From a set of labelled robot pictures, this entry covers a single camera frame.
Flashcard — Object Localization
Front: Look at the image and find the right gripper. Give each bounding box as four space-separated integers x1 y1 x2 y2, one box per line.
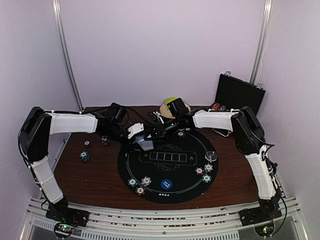
143 116 182 143

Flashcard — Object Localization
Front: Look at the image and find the green fifty chip bottom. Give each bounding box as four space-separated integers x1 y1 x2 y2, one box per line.
127 178 138 187

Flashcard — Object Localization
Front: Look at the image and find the green chip stack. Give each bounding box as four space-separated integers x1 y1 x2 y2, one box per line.
80 151 90 162

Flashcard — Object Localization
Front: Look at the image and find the blue ten chip bottom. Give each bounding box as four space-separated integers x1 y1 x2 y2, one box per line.
141 176 152 186

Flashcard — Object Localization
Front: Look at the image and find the black hundred chip bottom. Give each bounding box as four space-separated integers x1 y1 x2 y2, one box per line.
135 186 146 196

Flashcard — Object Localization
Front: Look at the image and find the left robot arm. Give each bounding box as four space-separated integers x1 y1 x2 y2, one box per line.
17 103 154 223

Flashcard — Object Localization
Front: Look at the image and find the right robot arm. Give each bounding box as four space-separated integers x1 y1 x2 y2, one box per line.
143 98 282 226

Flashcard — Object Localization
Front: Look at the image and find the beige bird plate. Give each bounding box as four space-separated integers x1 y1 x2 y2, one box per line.
159 99 191 119

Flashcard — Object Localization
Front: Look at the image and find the round black poker mat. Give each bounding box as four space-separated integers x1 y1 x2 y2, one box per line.
117 129 219 204

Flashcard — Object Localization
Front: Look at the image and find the blue small blind button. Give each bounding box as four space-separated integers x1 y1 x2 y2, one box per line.
160 179 173 191

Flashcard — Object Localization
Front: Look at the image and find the clear dealer button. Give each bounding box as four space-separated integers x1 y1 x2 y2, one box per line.
205 150 218 162

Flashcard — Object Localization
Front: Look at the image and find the red five chip row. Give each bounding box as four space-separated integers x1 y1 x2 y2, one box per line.
209 102 221 111

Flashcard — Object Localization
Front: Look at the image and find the black poker chip case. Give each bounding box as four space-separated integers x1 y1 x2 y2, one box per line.
208 70 267 138

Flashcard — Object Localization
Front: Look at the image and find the aluminium front rail frame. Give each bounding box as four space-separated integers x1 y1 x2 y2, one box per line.
17 197 311 240

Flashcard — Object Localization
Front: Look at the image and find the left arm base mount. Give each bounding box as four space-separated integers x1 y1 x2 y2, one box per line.
45 208 90 239

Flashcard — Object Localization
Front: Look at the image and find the right aluminium post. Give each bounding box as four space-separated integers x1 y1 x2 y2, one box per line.
249 0 274 85

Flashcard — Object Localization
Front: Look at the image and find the aluminium post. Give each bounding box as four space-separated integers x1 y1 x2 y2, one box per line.
249 0 274 85
52 0 84 111

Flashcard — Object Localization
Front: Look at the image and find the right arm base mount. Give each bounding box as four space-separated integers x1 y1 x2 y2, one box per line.
238 207 282 238

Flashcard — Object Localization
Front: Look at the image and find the left aluminium post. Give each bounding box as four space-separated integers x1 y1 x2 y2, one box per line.
52 0 84 111

